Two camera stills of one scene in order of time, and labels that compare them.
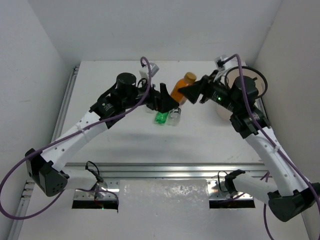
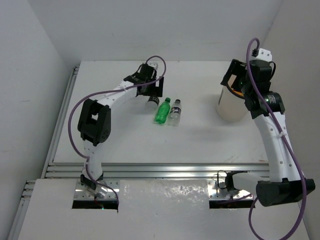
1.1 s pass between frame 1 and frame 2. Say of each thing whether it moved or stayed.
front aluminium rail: stayed
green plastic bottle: stayed
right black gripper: moved
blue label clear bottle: stayed
